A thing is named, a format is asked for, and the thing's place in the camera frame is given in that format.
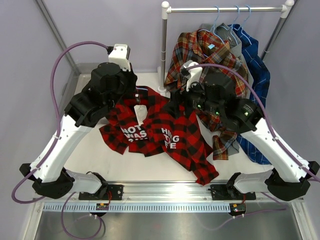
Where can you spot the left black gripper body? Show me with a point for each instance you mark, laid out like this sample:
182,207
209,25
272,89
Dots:
127,85

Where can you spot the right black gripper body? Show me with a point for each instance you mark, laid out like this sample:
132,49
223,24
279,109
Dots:
193,98

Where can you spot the red black plaid shirt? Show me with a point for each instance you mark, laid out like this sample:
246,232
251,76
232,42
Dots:
139,124

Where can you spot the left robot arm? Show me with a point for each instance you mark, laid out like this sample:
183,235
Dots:
107,85

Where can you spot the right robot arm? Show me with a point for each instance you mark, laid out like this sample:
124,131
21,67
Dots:
287,180

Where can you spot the blue plaid shirt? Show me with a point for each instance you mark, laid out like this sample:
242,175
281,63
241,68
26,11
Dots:
261,82

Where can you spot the grey shirt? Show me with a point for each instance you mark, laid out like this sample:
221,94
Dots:
236,50

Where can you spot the grey plastic bin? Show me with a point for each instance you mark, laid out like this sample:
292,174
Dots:
77,80

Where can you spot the metal clothes rack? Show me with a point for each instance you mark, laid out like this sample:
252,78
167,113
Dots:
166,9

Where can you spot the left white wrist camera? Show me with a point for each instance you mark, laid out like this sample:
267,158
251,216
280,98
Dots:
120,56

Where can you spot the aluminium mounting rail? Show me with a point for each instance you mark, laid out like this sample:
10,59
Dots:
118,191

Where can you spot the aluminium frame post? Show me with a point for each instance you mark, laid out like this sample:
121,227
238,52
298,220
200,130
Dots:
56,33

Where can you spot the slotted cable duct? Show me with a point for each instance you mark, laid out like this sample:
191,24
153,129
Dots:
155,207

